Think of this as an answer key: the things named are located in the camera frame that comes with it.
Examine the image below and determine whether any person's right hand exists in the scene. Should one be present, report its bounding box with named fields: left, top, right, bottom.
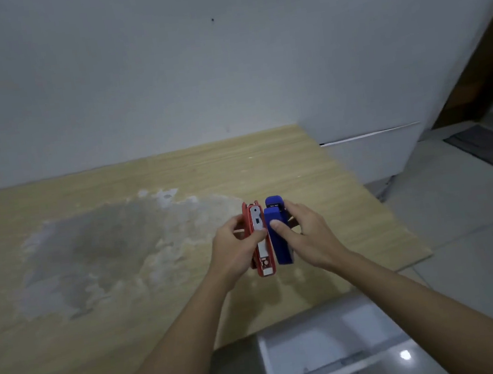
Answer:
left=267, top=194, right=352, bottom=280

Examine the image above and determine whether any person's left hand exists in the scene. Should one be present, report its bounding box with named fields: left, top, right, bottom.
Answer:
left=203, top=212, right=274, bottom=292

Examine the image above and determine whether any red stapler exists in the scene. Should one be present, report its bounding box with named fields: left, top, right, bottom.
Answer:
left=240, top=199, right=278, bottom=279

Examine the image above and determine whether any blue stapler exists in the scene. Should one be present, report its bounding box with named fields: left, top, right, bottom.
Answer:
left=262, top=194, right=296, bottom=267

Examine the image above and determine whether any person's right forearm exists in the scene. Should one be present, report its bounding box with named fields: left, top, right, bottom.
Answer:
left=332, top=233, right=493, bottom=374

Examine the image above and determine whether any person's left forearm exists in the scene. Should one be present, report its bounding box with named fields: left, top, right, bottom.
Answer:
left=89, top=269, right=248, bottom=374

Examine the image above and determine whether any white open drawer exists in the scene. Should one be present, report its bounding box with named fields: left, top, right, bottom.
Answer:
left=253, top=283, right=454, bottom=374

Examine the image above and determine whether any dark floor mat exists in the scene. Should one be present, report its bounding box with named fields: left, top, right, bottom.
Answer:
left=442, top=123, right=493, bottom=174

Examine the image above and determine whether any brown wooden door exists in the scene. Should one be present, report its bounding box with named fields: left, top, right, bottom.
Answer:
left=417, top=0, right=493, bottom=130

